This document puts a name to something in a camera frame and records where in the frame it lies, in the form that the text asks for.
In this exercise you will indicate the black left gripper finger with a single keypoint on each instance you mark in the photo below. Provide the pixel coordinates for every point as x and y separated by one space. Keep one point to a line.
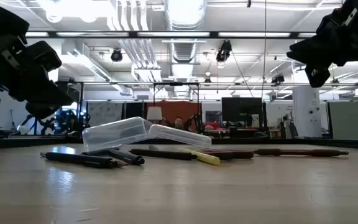
45 93
42 111

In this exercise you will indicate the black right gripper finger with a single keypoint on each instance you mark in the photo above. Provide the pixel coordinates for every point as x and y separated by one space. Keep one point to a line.
318 76
309 51

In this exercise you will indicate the black pen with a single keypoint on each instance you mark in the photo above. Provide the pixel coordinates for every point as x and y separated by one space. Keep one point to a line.
129 158
79 159
166 154

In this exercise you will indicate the clear plastic supply box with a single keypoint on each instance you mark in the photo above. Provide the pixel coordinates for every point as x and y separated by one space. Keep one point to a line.
113 133

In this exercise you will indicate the brown pen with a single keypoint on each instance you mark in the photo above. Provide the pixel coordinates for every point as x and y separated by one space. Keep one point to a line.
306 152

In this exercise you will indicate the translucent purple pen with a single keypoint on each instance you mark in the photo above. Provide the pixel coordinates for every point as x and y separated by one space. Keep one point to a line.
228 154

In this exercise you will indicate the yellow pen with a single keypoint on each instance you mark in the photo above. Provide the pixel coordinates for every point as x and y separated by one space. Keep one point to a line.
207 158

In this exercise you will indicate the white round pillar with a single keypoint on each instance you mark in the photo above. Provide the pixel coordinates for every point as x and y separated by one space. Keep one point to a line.
306 112

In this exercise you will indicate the black ceiling spotlight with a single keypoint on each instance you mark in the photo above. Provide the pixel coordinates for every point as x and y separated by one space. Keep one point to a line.
116 55
224 51
278 79

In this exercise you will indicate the grey partition panel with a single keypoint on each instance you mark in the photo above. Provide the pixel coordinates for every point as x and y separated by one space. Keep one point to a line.
350 119

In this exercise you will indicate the grey whiteboard panel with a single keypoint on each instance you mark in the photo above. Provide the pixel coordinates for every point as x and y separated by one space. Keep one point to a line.
104 113

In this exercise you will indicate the dark monitor screen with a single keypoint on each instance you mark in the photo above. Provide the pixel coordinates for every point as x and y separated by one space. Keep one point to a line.
241 109

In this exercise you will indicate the white shade floor lamp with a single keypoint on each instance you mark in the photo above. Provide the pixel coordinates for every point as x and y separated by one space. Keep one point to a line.
154 113

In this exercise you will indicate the person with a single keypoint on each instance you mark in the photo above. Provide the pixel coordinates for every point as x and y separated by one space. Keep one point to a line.
178 122

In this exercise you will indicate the orange partition panel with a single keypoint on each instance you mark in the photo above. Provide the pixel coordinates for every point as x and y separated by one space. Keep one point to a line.
182 110

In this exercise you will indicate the black ceiling light rail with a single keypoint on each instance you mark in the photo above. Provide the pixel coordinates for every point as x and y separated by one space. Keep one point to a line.
213 34

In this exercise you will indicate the silver ceiling duct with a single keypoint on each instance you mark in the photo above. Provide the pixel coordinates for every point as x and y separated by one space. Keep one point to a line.
183 15

